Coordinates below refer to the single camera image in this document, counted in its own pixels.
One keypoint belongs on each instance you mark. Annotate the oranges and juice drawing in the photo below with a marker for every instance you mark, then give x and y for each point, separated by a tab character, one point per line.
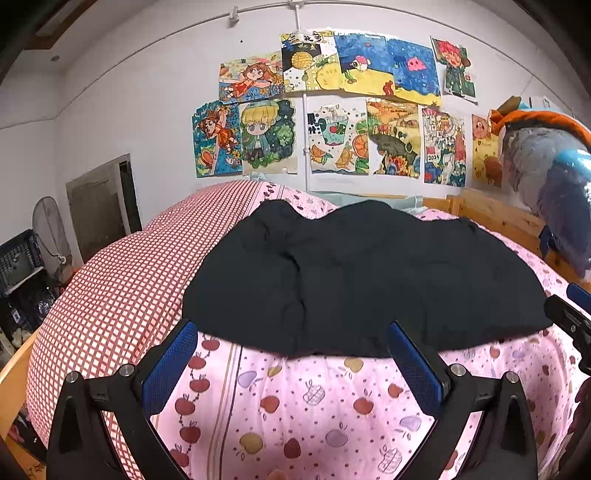
337	138

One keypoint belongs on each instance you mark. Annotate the standing electric fan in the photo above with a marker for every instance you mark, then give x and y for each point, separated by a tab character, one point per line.
51	230

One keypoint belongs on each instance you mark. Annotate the black padded jacket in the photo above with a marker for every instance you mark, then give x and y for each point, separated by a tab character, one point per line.
346	277

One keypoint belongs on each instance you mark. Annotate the red white checked quilt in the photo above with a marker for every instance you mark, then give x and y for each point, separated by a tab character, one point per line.
115	286

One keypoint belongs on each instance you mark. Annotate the person's right hand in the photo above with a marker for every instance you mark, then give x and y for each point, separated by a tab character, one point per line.
583	408

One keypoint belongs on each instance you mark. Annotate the light blue pillow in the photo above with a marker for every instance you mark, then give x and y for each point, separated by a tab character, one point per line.
369	199

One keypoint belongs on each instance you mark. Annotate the pink apple print bedsheet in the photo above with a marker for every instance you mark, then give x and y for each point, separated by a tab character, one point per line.
323	415

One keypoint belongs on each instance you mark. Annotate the grey blue plush toy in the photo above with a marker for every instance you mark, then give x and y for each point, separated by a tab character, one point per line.
545	175

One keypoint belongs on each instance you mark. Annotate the blond cartoon child drawing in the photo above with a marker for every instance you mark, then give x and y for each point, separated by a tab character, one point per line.
268	136

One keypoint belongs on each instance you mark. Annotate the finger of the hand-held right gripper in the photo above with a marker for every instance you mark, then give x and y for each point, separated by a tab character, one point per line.
570	323
581	295

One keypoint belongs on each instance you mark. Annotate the light blue cloth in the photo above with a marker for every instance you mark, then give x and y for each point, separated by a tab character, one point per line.
256	177

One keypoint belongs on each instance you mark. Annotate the grey door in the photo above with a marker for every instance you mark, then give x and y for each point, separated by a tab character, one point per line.
97	207

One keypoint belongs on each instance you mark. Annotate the girl in orange dress drawing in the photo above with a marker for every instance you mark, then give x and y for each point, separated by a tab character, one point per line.
216	138

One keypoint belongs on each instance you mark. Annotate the colourful festival drawing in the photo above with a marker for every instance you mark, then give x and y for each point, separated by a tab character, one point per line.
443	145

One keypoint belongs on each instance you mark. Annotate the black plastic crate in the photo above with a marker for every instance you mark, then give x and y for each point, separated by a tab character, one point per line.
21	261

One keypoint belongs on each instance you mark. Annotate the flying girl drawing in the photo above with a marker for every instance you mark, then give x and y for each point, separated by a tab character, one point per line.
251	78

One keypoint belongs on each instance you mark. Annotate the blue sea pink fish drawing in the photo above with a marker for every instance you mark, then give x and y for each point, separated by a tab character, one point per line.
413	67

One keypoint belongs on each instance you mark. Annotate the autumn landscape drawing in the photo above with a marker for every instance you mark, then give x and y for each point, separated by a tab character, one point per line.
392	138

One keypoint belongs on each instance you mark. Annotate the white wall pipe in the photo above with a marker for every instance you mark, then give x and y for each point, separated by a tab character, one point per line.
305	138

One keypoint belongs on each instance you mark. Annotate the red-haired figure drawing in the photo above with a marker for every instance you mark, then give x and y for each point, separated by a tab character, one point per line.
455	69

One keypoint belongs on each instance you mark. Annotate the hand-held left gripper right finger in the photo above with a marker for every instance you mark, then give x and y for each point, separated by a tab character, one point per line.
415	369

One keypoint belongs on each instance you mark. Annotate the beach and sea drawing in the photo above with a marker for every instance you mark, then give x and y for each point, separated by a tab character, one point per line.
360	62

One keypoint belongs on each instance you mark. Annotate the yellow pineapple drawing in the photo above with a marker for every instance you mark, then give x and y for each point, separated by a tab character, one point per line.
309	62

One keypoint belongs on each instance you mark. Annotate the yellow bear drawing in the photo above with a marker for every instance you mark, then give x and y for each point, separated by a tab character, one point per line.
485	152

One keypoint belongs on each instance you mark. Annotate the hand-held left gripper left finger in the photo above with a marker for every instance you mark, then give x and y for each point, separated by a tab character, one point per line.
168	369

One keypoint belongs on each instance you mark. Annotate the wooden bed frame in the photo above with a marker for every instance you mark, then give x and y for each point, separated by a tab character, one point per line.
498	212

